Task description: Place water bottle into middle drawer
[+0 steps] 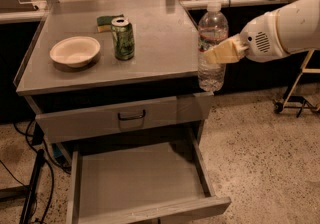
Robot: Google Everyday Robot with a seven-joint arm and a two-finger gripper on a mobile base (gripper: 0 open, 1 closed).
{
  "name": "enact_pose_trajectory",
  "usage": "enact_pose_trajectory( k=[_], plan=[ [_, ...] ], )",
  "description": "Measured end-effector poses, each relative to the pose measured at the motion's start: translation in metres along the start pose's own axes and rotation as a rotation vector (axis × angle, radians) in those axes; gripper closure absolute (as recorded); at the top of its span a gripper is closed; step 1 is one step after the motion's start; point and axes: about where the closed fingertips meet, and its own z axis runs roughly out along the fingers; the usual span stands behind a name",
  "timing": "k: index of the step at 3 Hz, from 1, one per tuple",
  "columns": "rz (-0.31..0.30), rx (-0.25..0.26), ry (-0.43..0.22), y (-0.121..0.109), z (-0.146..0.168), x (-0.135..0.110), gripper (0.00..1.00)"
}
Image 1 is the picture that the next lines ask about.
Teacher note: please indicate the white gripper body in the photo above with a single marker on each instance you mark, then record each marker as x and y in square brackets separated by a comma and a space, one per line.
[260, 39]

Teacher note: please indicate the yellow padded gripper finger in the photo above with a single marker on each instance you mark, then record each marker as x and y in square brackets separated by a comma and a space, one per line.
[230, 50]

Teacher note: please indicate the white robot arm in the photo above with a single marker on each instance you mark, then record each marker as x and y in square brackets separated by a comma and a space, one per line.
[291, 29]

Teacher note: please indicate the grey drawer cabinet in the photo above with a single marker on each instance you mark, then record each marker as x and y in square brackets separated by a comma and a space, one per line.
[164, 64]

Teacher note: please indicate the open middle drawer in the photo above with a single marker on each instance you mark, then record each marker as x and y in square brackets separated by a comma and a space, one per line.
[149, 177]

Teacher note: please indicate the closed top drawer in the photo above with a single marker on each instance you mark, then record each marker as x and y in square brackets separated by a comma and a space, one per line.
[116, 118]

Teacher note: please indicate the green soda can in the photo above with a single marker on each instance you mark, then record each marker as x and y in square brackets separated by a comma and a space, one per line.
[123, 38]

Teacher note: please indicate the green yellow sponge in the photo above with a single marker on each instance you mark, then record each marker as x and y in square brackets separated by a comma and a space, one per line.
[104, 22]

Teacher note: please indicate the white paper bowl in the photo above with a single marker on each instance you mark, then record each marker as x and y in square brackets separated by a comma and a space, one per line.
[75, 52]

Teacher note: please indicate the black metal floor stand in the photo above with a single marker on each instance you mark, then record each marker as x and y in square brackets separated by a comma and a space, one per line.
[28, 192]

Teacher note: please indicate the black drawer handle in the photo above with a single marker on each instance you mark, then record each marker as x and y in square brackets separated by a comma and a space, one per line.
[129, 117]

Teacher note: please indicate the white counter rail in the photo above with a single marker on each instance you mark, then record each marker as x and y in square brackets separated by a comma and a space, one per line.
[107, 5]

